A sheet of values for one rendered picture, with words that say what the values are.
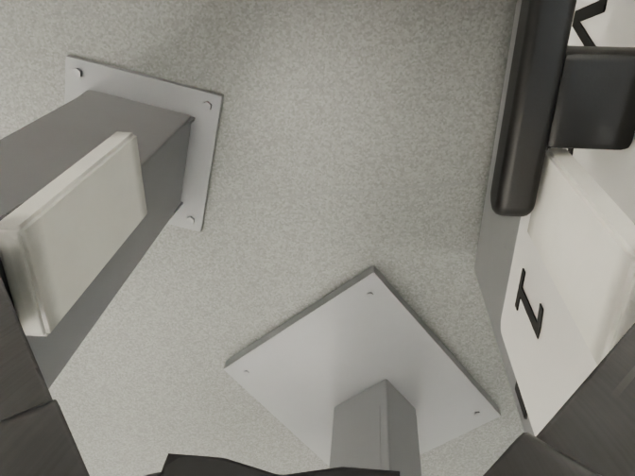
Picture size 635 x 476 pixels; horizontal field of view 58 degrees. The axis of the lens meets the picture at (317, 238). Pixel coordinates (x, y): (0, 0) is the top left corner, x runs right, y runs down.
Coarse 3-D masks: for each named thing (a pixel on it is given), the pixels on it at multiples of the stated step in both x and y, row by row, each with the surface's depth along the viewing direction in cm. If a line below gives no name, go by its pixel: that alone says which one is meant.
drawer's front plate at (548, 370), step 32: (576, 0) 22; (608, 0) 19; (608, 32) 19; (576, 160) 21; (608, 160) 18; (608, 192) 18; (512, 288) 28; (544, 288) 24; (512, 320) 28; (544, 320) 23; (512, 352) 28; (544, 352) 23; (576, 352) 20; (544, 384) 23; (576, 384) 20; (544, 416) 23
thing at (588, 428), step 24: (624, 336) 10; (624, 360) 9; (600, 384) 9; (624, 384) 9; (576, 408) 8; (600, 408) 8; (624, 408) 8; (552, 432) 8; (576, 432) 8; (600, 432) 8; (624, 432) 8; (504, 456) 7; (528, 456) 7; (552, 456) 7; (576, 456) 7; (600, 456) 7; (624, 456) 7
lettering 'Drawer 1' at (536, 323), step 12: (600, 0) 19; (576, 12) 21; (588, 12) 20; (600, 12) 19; (576, 24) 21; (588, 36) 20; (516, 300) 27; (528, 312) 25; (540, 312) 24; (540, 324) 24
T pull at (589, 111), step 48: (528, 0) 15; (528, 48) 15; (576, 48) 16; (624, 48) 16; (528, 96) 16; (576, 96) 16; (624, 96) 16; (528, 144) 17; (576, 144) 17; (624, 144) 16; (528, 192) 17
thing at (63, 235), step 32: (96, 160) 16; (128, 160) 18; (64, 192) 14; (96, 192) 16; (128, 192) 18; (0, 224) 13; (32, 224) 13; (64, 224) 14; (96, 224) 16; (128, 224) 18; (0, 256) 13; (32, 256) 13; (64, 256) 14; (96, 256) 16; (32, 288) 13; (64, 288) 14; (32, 320) 14
